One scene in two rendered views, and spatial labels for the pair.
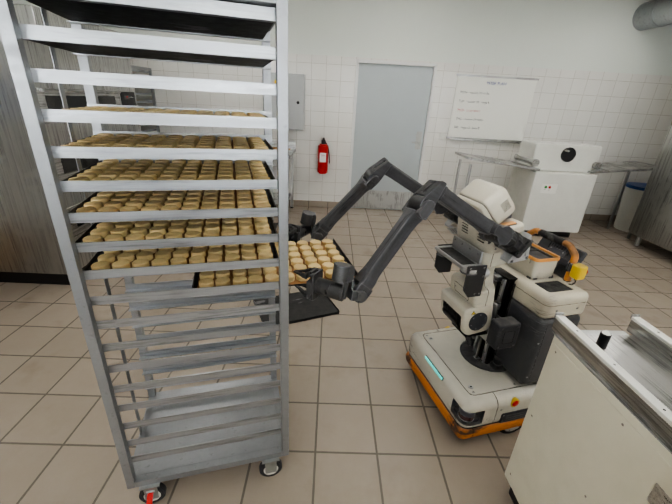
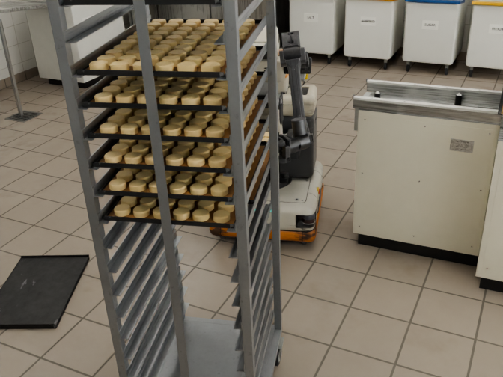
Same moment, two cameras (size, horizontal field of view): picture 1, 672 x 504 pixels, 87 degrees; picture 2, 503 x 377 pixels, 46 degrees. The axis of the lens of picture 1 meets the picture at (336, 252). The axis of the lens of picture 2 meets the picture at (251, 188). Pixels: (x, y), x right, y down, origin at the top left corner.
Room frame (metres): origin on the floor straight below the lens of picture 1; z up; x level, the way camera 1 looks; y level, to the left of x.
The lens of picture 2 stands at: (0.19, 2.03, 1.94)
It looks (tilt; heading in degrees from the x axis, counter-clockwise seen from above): 28 degrees down; 298
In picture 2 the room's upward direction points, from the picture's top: 3 degrees counter-clockwise
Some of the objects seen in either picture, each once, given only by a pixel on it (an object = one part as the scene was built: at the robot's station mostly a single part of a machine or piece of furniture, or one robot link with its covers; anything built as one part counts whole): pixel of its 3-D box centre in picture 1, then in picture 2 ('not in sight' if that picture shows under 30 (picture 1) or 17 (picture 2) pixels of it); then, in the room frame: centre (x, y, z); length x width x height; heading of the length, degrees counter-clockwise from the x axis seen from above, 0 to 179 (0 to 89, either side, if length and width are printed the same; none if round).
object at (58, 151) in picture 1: (173, 152); (246, 71); (1.03, 0.48, 1.41); 0.64 x 0.03 x 0.03; 107
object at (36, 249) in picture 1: (62, 150); not in sight; (3.31, 2.57, 1.00); 1.56 x 1.20 x 2.01; 2
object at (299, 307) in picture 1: (295, 306); (37, 289); (2.46, 0.30, 0.01); 0.60 x 0.40 x 0.03; 115
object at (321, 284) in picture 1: (322, 286); (289, 146); (1.09, 0.04, 0.97); 0.07 x 0.07 x 0.10; 62
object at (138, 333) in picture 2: (209, 332); (156, 297); (1.40, 0.59, 0.51); 0.64 x 0.03 x 0.03; 107
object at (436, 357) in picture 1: (481, 371); (269, 196); (1.64, -0.89, 0.16); 0.67 x 0.64 x 0.25; 107
